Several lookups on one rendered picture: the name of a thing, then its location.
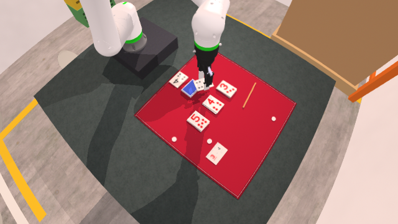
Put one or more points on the blue playing card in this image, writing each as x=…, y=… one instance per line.
x=189, y=88

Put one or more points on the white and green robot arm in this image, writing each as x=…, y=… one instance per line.
x=110, y=27

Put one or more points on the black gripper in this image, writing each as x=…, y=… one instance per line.
x=205, y=71

